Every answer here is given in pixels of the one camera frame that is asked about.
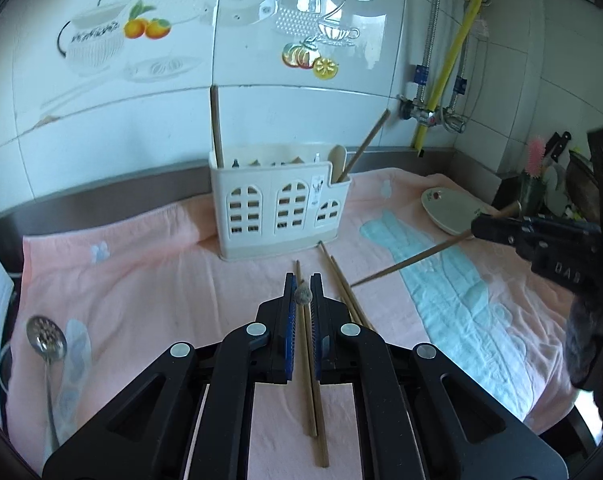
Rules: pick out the pink towel with blue pattern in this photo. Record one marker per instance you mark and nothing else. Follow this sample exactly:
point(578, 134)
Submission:
point(122, 294)

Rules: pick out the pink brush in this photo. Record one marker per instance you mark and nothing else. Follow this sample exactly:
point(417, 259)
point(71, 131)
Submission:
point(535, 157)

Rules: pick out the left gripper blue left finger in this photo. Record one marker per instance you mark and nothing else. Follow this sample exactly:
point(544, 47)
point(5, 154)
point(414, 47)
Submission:
point(188, 415)

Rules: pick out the white plastic utensil holder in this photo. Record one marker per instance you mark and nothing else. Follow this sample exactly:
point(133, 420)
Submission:
point(272, 199)

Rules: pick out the small white plate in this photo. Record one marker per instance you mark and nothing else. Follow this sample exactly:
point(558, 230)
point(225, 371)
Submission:
point(451, 210)

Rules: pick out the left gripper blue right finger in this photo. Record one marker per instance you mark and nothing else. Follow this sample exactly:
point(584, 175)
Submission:
point(419, 416)

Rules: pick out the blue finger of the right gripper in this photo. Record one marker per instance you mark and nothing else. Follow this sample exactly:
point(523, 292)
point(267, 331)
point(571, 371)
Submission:
point(501, 231)

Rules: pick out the steel slotted ladle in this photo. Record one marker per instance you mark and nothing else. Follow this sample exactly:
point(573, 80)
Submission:
point(49, 342)

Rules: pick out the steel angle valve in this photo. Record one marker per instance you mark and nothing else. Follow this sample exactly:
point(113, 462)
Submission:
point(414, 109)
point(452, 121)

